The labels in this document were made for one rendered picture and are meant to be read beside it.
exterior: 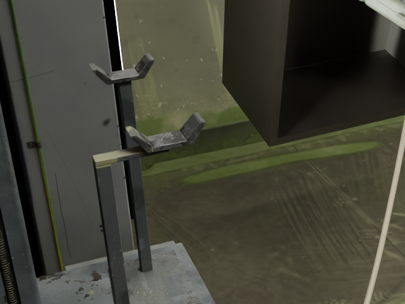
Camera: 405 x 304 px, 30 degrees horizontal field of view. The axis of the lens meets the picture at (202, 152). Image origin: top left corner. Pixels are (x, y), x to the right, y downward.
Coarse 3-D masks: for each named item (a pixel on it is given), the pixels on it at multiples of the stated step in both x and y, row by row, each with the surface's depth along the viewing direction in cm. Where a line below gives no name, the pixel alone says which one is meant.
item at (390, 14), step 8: (360, 0) 184; (368, 0) 182; (376, 0) 181; (384, 0) 180; (392, 0) 179; (376, 8) 181; (384, 8) 180; (392, 8) 179; (400, 8) 178; (392, 16) 179; (400, 16) 176; (400, 24) 178
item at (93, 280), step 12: (156, 252) 114; (180, 252) 113; (96, 264) 112; (192, 264) 110; (48, 276) 110; (60, 276) 110; (72, 276) 109; (84, 276) 109; (96, 276) 109; (108, 276) 109; (192, 276) 108; (48, 288) 107; (60, 288) 107; (72, 288) 107; (84, 288) 107; (96, 288) 107; (108, 288) 106; (204, 288) 105; (48, 300) 105; (60, 300) 105; (72, 300) 105; (84, 300) 104; (96, 300) 104; (108, 300) 104; (204, 300) 103
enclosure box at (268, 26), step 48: (240, 0) 209; (288, 0) 186; (336, 0) 236; (240, 48) 217; (288, 48) 240; (336, 48) 248; (384, 48) 255; (240, 96) 225; (288, 96) 233; (336, 96) 233; (384, 96) 234
